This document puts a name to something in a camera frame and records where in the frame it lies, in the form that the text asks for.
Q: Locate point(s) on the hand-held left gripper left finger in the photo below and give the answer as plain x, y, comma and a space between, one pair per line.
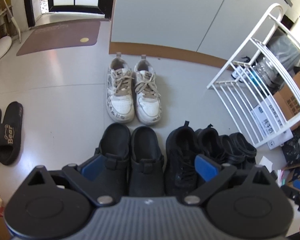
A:
95, 167

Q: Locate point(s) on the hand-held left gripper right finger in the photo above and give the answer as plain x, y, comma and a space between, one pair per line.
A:
206, 167

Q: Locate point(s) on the black mesh sneaker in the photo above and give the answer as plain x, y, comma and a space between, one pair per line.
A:
210, 141
180, 155

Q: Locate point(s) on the black chunky clog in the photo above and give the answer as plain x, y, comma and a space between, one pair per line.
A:
244, 147
229, 151

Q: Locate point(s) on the white printed sneaker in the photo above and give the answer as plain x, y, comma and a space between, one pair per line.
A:
120, 98
147, 98

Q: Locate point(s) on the white metal shoe rack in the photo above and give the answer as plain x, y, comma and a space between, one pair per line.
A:
275, 5

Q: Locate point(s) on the smartphone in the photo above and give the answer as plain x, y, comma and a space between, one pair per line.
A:
274, 175

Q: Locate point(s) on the black plastic bag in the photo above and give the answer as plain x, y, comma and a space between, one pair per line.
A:
292, 148

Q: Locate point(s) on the brown cardboard box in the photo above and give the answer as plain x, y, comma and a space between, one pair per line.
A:
290, 98

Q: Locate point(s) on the clear plastic water bottle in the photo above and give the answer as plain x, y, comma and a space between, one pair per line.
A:
265, 73

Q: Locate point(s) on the grey plastic bag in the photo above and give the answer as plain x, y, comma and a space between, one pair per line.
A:
285, 50

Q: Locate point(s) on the brown door mat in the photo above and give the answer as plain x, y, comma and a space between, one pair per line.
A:
57, 37

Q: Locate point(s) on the white cabinet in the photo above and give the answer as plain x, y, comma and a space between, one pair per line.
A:
165, 15

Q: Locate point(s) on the white metal stand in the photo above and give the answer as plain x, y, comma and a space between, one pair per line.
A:
7, 13

